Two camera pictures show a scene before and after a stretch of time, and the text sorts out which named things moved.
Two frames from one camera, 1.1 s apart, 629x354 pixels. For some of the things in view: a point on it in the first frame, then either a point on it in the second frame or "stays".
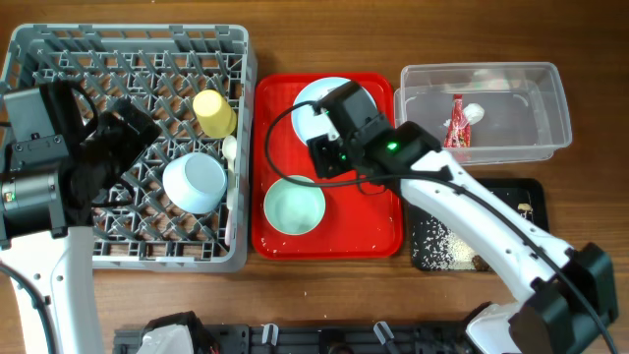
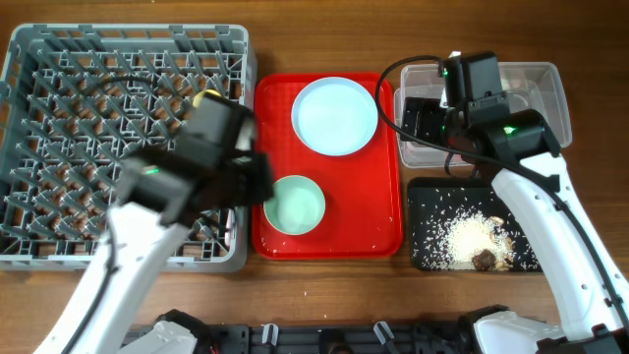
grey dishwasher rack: [158, 70] stays
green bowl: [292, 207] stays
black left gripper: [132, 146] → [256, 177]
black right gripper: [320, 157] → [428, 110]
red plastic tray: [362, 217] stays
